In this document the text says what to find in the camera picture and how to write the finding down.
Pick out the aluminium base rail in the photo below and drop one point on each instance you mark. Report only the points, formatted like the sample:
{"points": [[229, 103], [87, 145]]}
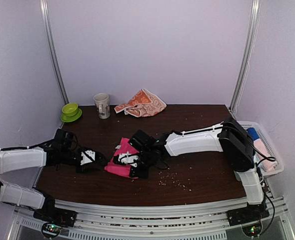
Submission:
{"points": [[204, 221]]}

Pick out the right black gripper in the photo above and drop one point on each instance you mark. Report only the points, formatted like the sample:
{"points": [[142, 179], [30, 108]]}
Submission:
{"points": [[143, 175]]}

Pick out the green plastic bowl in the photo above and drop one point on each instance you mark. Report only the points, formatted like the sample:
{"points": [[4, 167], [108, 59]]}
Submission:
{"points": [[70, 109]]}

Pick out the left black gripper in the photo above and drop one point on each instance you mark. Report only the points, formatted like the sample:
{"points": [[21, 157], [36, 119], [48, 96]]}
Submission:
{"points": [[83, 170]]}

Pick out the beige ceramic mug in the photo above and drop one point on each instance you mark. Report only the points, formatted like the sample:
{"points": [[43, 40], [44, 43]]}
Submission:
{"points": [[102, 103]]}

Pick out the aluminium frame post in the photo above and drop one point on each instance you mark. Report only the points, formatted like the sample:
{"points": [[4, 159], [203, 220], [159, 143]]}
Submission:
{"points": [[52, 50], [248, 49]]}

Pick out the white plastic basket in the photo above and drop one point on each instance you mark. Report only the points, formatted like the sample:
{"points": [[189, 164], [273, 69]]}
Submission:
{"points": [[272, 155]]}

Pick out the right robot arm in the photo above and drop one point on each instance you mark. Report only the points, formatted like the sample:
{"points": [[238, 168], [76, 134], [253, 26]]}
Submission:
{"points": [[228, 138]]}

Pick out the right aluminium frame post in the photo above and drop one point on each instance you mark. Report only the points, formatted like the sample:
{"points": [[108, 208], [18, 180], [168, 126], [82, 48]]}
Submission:
{"points": [[248, 49]]}

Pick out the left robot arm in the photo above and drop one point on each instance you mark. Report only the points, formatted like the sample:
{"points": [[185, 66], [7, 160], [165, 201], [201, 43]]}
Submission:
{"points": [[63, 149]]}

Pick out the pink microfiber towel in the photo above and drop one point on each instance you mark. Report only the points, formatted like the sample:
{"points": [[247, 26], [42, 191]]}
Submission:
{"points": [[123, 157]]}

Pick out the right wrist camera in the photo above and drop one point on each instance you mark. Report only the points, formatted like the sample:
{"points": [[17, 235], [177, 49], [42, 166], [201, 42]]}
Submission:
{"points": [[126, 157]]}

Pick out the orange patterned towel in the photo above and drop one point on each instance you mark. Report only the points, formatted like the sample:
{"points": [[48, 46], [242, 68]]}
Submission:
{"points": [[142, 104]]}

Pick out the light pink rolled towel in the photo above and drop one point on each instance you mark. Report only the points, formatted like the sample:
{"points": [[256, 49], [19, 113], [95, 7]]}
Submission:
{"points": [[265, 160]]}

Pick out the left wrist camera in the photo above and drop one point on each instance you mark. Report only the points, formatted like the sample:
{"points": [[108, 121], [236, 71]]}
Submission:
{"points": [[87, 157]]}

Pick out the left aluminium frame post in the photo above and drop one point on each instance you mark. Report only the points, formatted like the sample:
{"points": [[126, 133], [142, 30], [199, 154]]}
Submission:
{"points": [[52, 50]]}

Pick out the dark blue rolled towel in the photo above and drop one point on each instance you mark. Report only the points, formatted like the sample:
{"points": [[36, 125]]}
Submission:
{"points": [[253, 133]]}

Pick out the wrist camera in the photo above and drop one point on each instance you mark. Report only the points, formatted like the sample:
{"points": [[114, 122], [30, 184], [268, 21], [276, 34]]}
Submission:
{"points": [[87, 157], [126, 157]]}

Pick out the green plastic plate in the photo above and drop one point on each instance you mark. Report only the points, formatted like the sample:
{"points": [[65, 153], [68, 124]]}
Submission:
{"points": [[68, 119]]}

